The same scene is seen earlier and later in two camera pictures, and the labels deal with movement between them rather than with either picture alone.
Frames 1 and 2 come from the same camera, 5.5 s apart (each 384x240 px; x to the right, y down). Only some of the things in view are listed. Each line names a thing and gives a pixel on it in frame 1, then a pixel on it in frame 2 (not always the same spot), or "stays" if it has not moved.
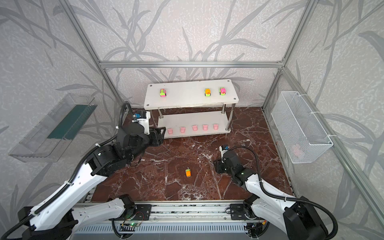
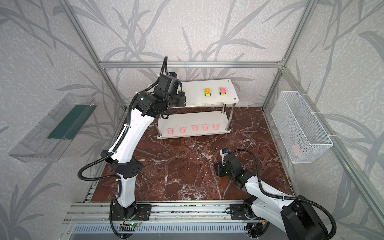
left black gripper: x=154 y=137 → x=181 y=99
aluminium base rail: x=182 y=211 stays
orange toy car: x=207 y=92 stays
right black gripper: x=220 y=165 stays
